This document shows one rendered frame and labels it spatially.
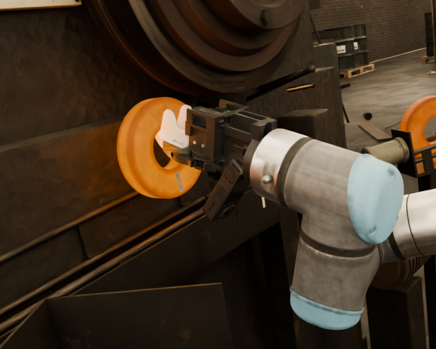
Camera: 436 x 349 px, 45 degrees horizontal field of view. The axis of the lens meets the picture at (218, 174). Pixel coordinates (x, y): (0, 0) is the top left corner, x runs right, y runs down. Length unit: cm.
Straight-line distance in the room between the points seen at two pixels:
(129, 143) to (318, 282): 32
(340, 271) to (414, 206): 16
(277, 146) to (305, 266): 15
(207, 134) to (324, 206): 19
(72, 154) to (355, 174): 44
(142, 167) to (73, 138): 12
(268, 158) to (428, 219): 23
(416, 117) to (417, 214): 56
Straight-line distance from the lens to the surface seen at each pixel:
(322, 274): 63
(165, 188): 79
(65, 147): 82
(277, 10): 89
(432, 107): 128
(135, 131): 76
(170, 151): 74
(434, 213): 72
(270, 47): 98
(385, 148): 123
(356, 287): 64
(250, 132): 68
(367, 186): 57
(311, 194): 60
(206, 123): 70
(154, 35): 81
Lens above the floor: 96
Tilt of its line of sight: 13 degrees down
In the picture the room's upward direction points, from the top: 9 degrees counter-clockwise
